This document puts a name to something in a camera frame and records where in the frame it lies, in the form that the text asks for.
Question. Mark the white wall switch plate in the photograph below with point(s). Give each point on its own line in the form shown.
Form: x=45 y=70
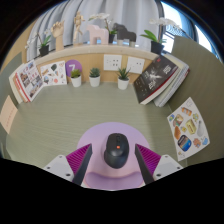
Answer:
x=135 y=65

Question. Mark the black-covered book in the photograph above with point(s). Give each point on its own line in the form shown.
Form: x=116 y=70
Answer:
x=153 y=80

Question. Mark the window with dark frame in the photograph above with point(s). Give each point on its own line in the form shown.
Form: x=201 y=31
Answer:
x=203 y=36

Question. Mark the thick white book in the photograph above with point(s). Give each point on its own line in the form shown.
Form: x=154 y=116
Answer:
x=12 y=81

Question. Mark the white books stack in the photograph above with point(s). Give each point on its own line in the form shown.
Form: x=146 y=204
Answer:
x=176 y=83

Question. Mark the black computer mouse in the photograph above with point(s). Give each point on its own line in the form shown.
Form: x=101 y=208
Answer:
x=116 y=151

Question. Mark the wooden hand model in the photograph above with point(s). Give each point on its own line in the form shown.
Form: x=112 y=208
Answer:
x=58 y=31

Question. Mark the small succulent in white pot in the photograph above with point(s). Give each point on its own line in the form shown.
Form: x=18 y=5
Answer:
x=76 y=81
x=123 y=84
x=94 y=81

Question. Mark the white wall socket plate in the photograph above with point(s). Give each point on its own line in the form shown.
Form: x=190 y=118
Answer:
x=112 y=62

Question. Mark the white orchid in black pot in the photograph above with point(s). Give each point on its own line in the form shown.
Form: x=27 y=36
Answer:
x=156 y=47
x=100 y=16
x=44 y=50

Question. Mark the black horse figure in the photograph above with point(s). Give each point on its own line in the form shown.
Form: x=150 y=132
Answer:
x=125 y=33

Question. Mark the grey curtain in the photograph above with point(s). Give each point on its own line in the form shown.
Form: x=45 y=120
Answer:
x=133 y=11

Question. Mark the photo-covered white book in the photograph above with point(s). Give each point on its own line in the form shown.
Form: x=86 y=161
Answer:
x=30 y=80

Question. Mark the round purple number sticker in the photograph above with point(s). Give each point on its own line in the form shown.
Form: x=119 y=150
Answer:
x=73 y=65

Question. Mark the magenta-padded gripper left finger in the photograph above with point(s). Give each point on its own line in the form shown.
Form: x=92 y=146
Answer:
x=58 y=166

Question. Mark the beige card with red text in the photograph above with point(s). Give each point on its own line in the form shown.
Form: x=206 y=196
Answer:
x=8 y=114

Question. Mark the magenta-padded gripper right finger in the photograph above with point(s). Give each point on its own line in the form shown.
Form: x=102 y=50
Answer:
x=166 y=166

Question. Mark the wooden mannequin figure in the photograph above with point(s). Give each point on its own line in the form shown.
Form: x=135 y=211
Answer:
x=78 y=25

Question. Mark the food sticker sheet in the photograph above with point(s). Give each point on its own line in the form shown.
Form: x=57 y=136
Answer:
x=188 y=128

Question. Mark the purple mouse pad with wrist rest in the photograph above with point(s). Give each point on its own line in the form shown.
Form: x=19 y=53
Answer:
x=96 y=136

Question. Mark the red-spined book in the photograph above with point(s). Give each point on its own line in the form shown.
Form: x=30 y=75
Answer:
x=18 y=87

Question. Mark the pink horse figure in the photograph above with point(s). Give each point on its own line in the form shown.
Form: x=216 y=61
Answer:
x=97 y=34

